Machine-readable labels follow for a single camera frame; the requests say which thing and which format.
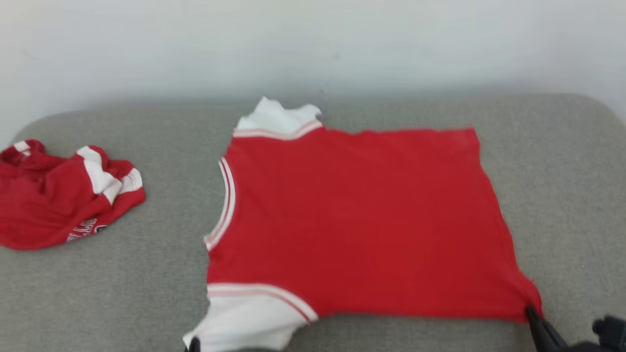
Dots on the red shorts with number print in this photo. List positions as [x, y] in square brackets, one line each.
[44, 205]

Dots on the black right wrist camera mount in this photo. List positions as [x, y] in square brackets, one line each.
[611, 332]

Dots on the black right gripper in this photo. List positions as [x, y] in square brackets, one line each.
[584, 348]

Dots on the red white sleeveless jersey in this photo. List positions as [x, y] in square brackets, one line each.
[362, 220]

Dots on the grey fabric sofa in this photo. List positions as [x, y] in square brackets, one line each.
[146, 274]

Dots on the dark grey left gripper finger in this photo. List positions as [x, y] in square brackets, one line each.
[193, 346]

